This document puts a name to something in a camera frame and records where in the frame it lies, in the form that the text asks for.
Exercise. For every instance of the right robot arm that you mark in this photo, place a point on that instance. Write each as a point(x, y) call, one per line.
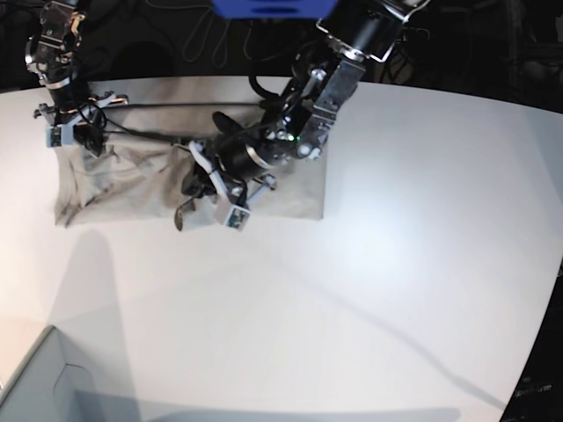
point(51, 54)

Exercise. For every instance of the blue overhead mount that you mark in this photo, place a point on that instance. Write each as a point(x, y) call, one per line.
point(254, 9)

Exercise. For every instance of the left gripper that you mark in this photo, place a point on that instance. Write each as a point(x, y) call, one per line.
point(232, 168)

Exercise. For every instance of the grey t-shirt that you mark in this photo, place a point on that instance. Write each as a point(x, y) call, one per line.
point(140, 180)

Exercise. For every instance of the black labelled device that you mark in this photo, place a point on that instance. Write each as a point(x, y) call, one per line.
point(538, 393)

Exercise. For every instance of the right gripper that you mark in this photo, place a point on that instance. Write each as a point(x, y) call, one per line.
point(79, 123)

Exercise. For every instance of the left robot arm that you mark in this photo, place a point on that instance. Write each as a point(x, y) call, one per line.
point(325, 75)

